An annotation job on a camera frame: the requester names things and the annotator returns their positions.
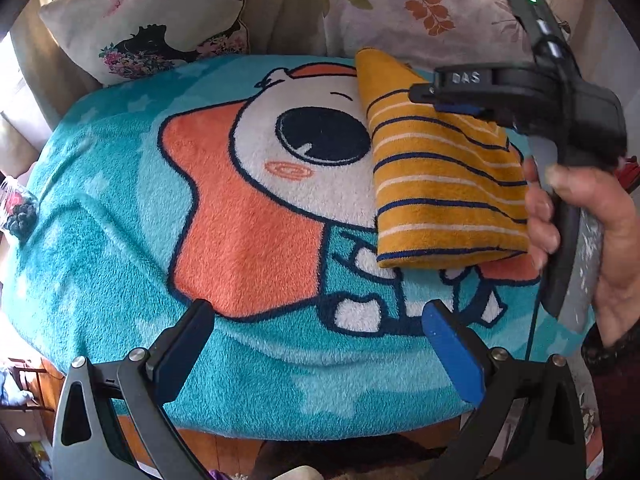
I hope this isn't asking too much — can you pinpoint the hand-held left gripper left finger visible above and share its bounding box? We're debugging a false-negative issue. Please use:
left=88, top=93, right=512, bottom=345
left=52, top=299, right=216, bottom=480

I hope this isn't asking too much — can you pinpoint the red bag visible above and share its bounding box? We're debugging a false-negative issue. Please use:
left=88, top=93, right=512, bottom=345
left=617, top=155, right=640, bottom=188

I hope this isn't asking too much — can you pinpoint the teal cartoon blanket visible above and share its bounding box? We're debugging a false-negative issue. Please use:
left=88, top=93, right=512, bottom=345
left=2, top=54, right=598, bottom=442

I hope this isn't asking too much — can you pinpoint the person's right hand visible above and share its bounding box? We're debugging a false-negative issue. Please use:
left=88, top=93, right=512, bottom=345
left=522, top=156, right=640, bottom=347

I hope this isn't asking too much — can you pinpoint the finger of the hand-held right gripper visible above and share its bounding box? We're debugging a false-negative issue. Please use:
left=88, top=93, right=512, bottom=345
left=434, top=103, right=507, bottom=123
left=409, top=66, right=497, bottom=106

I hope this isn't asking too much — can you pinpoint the bird print cushion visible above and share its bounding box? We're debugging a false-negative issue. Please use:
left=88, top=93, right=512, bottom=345
left=39, top=0, right=251, bottom=88

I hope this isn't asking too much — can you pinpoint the wooden furniture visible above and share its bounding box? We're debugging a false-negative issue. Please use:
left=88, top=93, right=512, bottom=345
left=0, top=355, right=66, bottom=441

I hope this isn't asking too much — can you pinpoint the thin black cable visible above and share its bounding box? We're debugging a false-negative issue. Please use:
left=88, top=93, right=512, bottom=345
left=525, top=272, right=546, bottom=363

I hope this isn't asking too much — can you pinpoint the yellow striped towel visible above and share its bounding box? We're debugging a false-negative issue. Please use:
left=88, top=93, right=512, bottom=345
left=354, top=47, right=531, bottom=270

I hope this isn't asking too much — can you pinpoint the clear plastic bag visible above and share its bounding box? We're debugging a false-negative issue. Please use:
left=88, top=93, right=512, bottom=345
left=0, top=175, right=40, bottom=241

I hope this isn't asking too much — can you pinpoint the leaf print pillow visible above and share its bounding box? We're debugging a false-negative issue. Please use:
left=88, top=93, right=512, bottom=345
left=307, top=0, right=571, bottom=68

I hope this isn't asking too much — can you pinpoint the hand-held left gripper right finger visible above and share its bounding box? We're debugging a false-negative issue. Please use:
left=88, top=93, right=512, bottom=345
left=422, top=300, right=588, bottom=480

